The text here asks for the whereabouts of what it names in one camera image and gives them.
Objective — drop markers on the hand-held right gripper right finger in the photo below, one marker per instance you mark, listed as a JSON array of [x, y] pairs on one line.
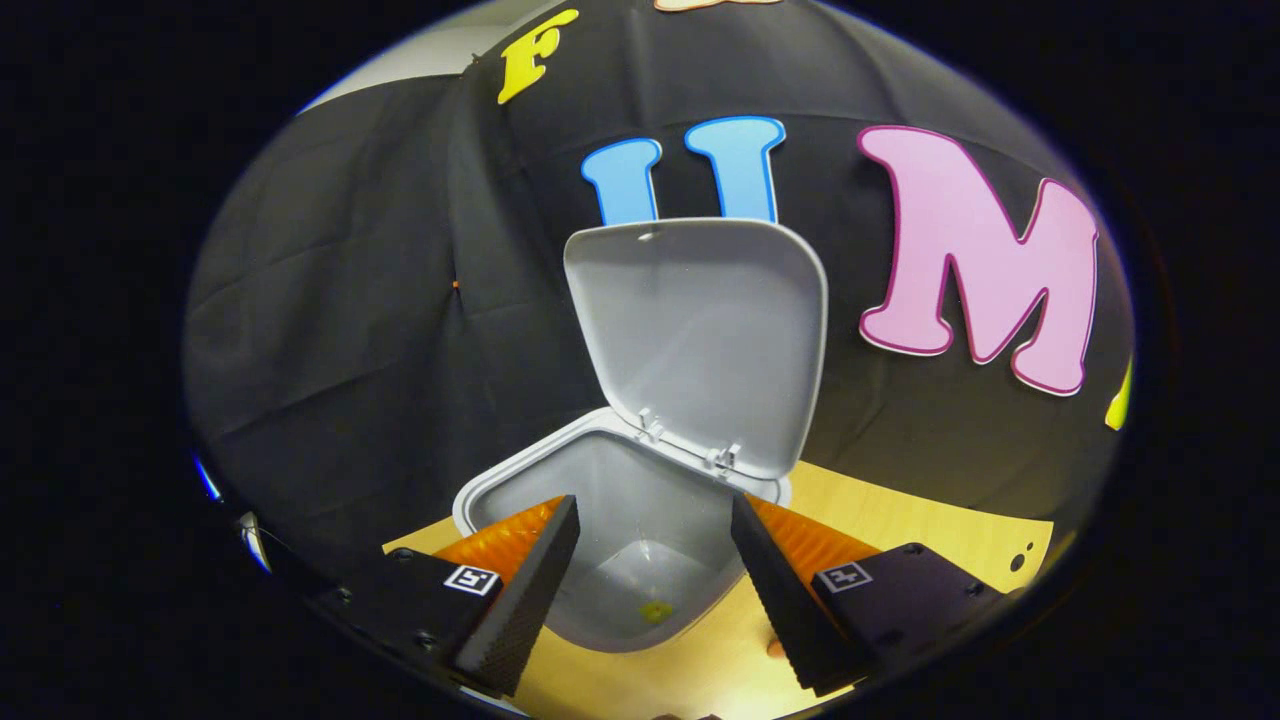
[[780, 610]]

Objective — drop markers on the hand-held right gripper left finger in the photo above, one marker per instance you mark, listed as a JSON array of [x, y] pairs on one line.
[[530, 600]]

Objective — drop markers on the yellow paper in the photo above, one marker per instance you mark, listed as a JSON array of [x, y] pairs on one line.
[[656, 611]]

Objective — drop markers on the white desktop garbage bin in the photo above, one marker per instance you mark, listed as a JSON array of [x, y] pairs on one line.
[[700, 330]]

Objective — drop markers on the wooden desktop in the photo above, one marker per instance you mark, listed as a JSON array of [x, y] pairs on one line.
[[930, 530]]

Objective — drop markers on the black backdrop cloth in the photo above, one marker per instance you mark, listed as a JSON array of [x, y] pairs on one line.
[[350, 300]]

